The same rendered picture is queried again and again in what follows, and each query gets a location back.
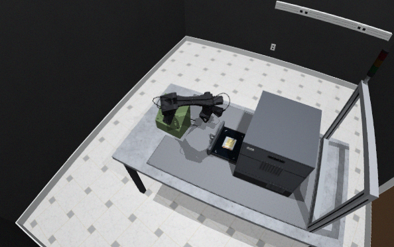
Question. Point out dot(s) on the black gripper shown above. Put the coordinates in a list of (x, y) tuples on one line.
[(202, 114)]

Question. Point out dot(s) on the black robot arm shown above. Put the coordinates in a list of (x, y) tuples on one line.
[(169, 107)]

